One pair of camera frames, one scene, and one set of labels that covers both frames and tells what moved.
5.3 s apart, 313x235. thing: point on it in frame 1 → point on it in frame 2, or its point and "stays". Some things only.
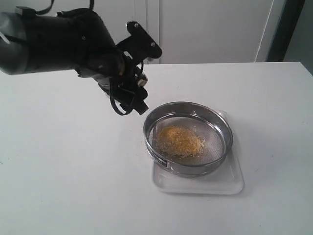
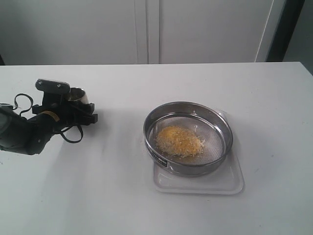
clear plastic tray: [228, 179] stays
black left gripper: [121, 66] → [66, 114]
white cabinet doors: [187, 31] stays
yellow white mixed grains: [177, 142] stays
